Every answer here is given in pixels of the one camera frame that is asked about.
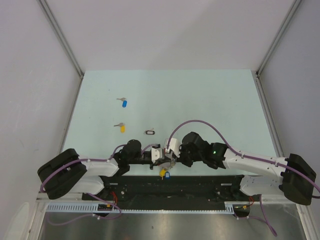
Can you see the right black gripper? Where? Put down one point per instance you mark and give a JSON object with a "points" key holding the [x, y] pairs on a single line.
{"points": [[180, 159]]}

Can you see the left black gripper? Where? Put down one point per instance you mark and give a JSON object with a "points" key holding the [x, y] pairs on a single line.
{"points": [[164, 159]]}

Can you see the red-handled metal key holder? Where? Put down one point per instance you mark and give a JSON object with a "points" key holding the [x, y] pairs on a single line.
{"points": [[170, 159]]}

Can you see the key with black tag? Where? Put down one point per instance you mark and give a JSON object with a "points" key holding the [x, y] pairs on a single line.
{"points": [[150, 132]]}

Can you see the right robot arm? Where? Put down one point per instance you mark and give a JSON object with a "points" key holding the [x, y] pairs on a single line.
{"points": [[289, 177]]}

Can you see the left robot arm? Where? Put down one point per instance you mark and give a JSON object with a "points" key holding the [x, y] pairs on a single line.
{"points": [[68, 173]]}

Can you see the yellow tag on holder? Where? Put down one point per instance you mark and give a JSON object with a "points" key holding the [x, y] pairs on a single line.
{"points": [[162, 172]]}

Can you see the blue tag on holder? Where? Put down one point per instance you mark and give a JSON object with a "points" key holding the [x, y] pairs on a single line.
{"points": [[167, 175]]}

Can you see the key with yellow tag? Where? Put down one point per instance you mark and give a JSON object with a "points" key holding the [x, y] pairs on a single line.
{"points": [[122, 127]]}

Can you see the key with blue tag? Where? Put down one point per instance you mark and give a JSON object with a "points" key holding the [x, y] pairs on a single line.
{"points": [[124, 101]]}

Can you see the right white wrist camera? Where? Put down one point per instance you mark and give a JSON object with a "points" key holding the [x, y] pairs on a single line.
{"points": [[172, 146]]}

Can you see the right aluminium corner post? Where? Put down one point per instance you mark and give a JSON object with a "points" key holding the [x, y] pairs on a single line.
{"points": [[279, 35]]}

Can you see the aluminium corner post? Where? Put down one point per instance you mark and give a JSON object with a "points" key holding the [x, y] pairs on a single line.
{"points": [[279, 35], [57, 30]]}

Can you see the left aluminium corner post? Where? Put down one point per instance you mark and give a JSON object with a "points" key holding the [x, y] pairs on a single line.
{"points": [[57, 30]]}

